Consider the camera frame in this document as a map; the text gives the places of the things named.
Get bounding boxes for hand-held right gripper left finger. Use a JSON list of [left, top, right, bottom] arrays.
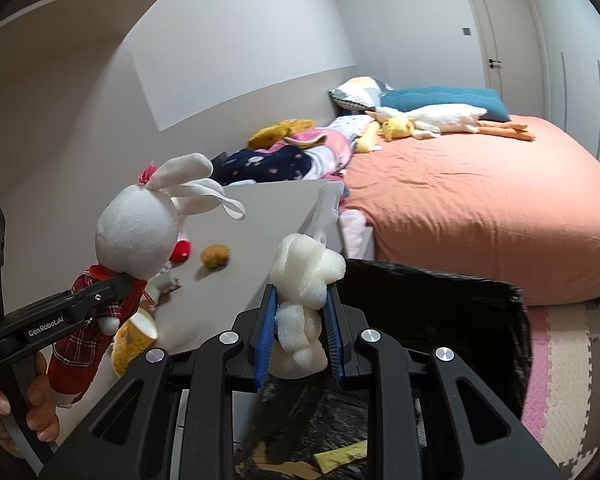
[[37, 284, 281, 480]]

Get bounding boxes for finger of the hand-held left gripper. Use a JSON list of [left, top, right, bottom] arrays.
[[0, 274, 146, 361]]

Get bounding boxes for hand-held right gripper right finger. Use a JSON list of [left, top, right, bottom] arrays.
[[324, 282, 563, 480]]

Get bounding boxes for white foam piece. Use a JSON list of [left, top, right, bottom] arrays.
[[270, 232, 347, 378]]

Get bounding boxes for white bunny plush doll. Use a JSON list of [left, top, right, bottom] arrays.
[[47, 152, 216, 408]]

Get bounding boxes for black trash bag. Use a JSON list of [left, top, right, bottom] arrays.
[[232, 258, 531, 480]]

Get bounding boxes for person's left hand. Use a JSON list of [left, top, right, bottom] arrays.
[[0, 352, 61, 461]]

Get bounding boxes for yellow round plush toy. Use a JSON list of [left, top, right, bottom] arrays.
[[111, 307, 160, 378]]

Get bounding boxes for brown plush ball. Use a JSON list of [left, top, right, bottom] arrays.
[[201, 243, 231, 268]]

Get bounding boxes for pale pink cloth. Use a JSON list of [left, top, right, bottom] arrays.
[[340, 207, 376, 261]]

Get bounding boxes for yellow paper scrap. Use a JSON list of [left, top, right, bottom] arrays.
[[314, 441, 368, 472]]

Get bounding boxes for navy patterned blanket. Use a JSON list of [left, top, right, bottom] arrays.
[[212, 145, 313, 186]]

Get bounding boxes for pink patterned blanket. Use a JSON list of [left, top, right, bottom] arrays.
[[285, 115, 376, 181]]

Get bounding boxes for bed with orange sheet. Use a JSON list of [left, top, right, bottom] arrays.
[[340, 115, 600, 306]]

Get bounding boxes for yellow plush cushion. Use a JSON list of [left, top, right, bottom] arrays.
[[247, 119, 316, 150]]

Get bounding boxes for yellow duck plush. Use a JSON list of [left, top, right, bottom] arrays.
[[355, 116, 415, 155]]

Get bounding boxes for foam puzzle floor mat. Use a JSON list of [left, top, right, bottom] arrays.
[[522, 305, 600, 466]]

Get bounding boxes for white goose plush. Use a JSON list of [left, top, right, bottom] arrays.
[[365, 103, 536, 142]]

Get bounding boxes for patterned pillow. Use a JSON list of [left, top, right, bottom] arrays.
[[329, 76, 393, 111]]

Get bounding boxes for grey door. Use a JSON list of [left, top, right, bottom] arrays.
[[462, 0, 551, 121]]

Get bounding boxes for grey wardrobe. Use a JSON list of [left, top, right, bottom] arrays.
[[527, 0, 600, 181]]

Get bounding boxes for white plastic frame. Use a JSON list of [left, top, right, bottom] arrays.
[[305, 182, 342, 252]]

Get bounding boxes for white wall cabinet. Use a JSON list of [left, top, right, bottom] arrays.
[[0, 0, 177, 61]]

